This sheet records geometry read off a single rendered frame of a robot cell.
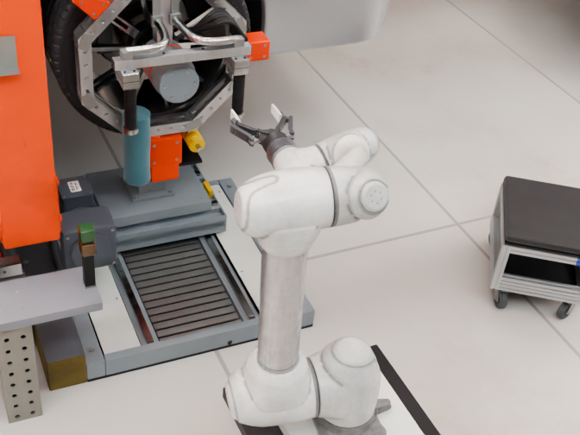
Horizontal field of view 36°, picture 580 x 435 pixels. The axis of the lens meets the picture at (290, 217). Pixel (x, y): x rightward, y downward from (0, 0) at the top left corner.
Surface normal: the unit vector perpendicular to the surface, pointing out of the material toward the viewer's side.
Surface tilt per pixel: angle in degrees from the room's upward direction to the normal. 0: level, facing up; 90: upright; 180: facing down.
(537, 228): 0
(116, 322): 0
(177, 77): 90
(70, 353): 0
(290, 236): 97
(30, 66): 90
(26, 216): 90
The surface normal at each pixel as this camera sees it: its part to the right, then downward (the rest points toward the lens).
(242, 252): 0.09, -0.79
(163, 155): 0.40, 0.59
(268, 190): -0.11, -0.45
